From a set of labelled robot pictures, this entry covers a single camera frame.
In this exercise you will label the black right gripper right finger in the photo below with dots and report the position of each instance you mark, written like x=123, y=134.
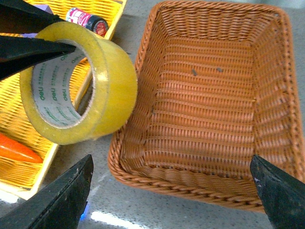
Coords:
x=282, y=195

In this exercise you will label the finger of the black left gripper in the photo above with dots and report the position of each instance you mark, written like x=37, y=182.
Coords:
x=19, y=17
x=18, y=53

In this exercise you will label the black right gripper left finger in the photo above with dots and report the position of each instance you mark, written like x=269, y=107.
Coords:
x=57, y=206

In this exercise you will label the yellow packing tape roll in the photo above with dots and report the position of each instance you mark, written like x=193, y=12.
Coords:
x=44, y=88

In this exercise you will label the yellow woven basket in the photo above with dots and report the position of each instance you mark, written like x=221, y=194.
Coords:
x=24, y=179

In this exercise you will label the brown wicker basket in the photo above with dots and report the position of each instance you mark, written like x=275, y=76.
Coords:
x=216, y=85

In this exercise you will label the purple foam block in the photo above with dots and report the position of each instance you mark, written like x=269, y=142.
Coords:
x=43, y=7

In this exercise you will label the orange toy carrot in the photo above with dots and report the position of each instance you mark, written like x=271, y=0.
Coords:
x=14, y=150

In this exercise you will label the small red labelled jar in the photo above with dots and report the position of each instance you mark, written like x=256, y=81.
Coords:
x=91, y=22

